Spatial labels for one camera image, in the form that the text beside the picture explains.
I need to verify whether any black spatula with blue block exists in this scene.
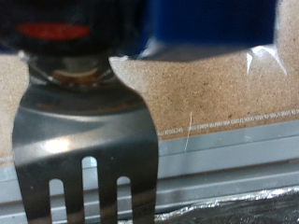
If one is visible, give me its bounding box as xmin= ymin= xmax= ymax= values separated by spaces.
xmin=0 ymin=0 xmax=278 ymax=224

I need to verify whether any glass oven door with handle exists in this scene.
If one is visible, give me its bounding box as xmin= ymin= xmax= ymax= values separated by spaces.
xmin=0 ymin=43 xmax=299 ymax=180

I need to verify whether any silver toaster oven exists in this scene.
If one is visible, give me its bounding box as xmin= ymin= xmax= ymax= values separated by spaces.
xmin=0 ymin=161 xmax=299 ymax=224

